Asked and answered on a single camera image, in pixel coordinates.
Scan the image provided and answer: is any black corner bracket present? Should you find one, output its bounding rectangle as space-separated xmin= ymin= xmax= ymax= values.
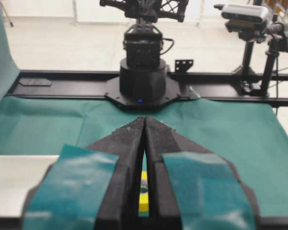
xmin=175 ymin=59 xmax=194 ymax=73

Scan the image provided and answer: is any black mounting rail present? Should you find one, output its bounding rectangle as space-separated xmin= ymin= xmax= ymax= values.
xmin=6 ymin=70 xmax=288 ymax=109

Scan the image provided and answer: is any black camera stand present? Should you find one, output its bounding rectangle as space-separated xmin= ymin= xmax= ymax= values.
xmin=226 ymin=19 xmax=288 ymax=97

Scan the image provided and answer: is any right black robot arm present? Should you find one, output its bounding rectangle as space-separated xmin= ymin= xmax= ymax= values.
xmin=100 ymin=0 xmax=259 ymax=230

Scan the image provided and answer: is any left gripper black right finger teal tape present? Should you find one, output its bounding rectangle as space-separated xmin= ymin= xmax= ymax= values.
xmin=145 ymin=116 xmax=260 ymax=230

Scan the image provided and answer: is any green table cloth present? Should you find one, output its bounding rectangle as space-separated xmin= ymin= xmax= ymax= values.
xmin=0 ymin=0 xmax=288 ymax=218

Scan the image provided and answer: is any white plastic tray case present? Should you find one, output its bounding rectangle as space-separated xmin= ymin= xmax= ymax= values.
xmin=0 ymin=155 xmax=58 ymax=218

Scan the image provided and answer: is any yellow tape roll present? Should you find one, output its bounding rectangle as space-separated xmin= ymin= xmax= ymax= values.
xmin=139 ymin=171 xmax=149 ymax=213

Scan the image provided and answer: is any left gripper black left finger teal tape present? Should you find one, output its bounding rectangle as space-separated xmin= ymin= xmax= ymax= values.
xmin=22 ymin=117 xmax=144 ymax=230

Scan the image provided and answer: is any grey depth camera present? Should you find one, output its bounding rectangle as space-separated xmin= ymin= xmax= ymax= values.
xmin=214 ymin=4 xmax=269 ymax=24

